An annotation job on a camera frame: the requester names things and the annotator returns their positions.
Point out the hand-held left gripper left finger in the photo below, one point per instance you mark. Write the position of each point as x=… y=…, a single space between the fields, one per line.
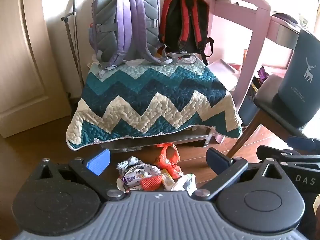
x=98 y=162

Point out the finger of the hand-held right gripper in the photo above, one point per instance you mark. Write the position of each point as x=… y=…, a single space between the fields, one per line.
x=277 y=153
x=303 y=143

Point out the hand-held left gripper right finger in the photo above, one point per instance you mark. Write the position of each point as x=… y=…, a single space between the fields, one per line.
x=216 y=160

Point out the silver foil wrapper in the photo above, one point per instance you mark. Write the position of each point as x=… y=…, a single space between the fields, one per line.
x=130 y=161

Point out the white plastic bag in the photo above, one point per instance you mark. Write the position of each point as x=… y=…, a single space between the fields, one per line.
x=185 y=183

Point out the purple white snack wrapper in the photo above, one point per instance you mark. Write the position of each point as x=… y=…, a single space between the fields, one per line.
x=140 y=173

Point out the orange-red plastic bag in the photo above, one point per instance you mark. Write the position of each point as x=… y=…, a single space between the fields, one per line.
x=168 y=158

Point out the small yellow packet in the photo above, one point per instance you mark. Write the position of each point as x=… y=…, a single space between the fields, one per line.
x=167 y=178

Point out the red foam net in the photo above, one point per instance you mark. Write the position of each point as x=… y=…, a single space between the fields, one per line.
x=151 y=183

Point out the dark teal deer-print bin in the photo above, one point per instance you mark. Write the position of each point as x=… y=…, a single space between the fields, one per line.
x=300 y=80

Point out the wooden chair dark seat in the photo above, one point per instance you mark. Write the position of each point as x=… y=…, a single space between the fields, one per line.
x=272 y=100

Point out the purple foil bag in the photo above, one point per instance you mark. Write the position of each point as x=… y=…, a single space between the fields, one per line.
x=263 y=73

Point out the teal white zigzag quilt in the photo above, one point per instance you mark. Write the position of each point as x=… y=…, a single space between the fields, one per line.
x=150 y=92

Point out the light wooden door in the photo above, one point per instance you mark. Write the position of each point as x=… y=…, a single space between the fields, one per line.
x=25 y=67

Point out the dark metal pole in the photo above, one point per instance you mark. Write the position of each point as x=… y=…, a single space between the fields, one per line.
x=72 y=42

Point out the purple grey backpack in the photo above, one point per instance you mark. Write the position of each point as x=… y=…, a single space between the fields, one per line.
x=125 y=30

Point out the pink desk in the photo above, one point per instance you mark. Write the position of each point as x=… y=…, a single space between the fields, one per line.
x=250 y=17

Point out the red black backpack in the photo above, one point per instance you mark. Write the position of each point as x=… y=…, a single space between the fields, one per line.
x=185 y=22

